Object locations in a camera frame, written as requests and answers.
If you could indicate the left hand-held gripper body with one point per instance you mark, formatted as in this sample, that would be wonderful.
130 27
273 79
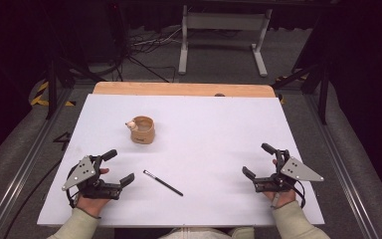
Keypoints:
83 171

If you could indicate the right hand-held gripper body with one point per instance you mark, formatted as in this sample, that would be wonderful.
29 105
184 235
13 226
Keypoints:
293 170

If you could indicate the black pen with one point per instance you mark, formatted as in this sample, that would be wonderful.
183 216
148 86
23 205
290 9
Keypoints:
163 183

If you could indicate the wooden pen holder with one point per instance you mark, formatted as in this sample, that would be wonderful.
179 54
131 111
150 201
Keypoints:
143 131

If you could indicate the person's right hand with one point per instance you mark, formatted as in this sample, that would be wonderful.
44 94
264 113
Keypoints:
283 198

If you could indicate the person's left hand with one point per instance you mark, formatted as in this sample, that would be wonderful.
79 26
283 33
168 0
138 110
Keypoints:
92 205

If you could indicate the white board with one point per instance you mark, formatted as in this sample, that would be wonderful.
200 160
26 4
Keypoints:
195 132

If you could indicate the person's light torso clothing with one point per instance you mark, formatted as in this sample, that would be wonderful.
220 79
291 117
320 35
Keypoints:
209 233

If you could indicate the black metal stand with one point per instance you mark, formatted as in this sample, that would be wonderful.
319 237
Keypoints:
323 89

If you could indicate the black tripod stand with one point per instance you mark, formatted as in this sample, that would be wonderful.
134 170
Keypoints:
51 86

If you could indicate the wooden table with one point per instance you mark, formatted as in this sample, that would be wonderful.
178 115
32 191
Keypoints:
179 89

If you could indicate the white metal stand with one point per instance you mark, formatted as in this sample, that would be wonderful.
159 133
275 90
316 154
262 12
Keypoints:
225 21

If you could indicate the aluminium floor rail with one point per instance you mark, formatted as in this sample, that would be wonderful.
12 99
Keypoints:
338 159
23 169

